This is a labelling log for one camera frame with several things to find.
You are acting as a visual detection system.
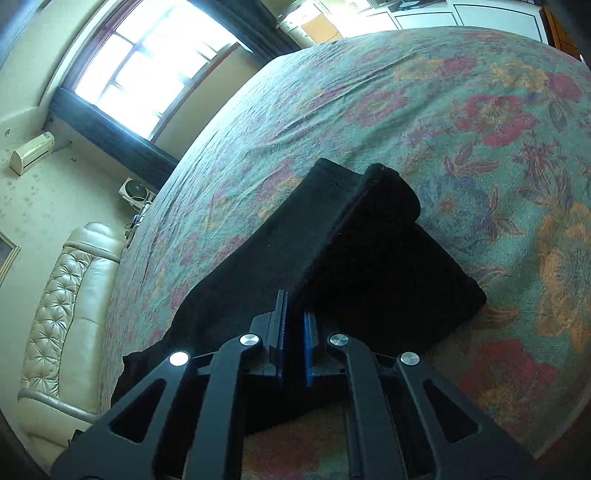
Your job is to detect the bright window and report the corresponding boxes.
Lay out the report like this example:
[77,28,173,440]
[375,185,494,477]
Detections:
[65,1,243,140]

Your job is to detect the white round fan heater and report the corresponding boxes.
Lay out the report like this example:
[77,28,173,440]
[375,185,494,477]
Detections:
[118,177,155,211]

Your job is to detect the white wall air conditioner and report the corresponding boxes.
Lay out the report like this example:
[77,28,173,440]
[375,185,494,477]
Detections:
[10,132,55,176]

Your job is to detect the floral bedspread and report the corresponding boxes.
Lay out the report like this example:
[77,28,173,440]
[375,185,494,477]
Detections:
[98,27,590,456]

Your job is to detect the orange wooden cabinet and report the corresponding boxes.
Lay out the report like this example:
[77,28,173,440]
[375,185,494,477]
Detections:
[542,5,581,60]

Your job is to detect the dark blue curtain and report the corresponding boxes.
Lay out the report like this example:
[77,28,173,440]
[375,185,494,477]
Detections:
[49,1,301,189]

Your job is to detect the framed wedding photo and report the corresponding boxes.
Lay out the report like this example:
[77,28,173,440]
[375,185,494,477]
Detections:
[0,233,20,285]

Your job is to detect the cream tufted leather headboard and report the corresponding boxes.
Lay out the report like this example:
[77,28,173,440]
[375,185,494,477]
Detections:
[17,222,124,462]

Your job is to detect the black pants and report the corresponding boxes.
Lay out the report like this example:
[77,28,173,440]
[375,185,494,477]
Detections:
[113,159,487,400]

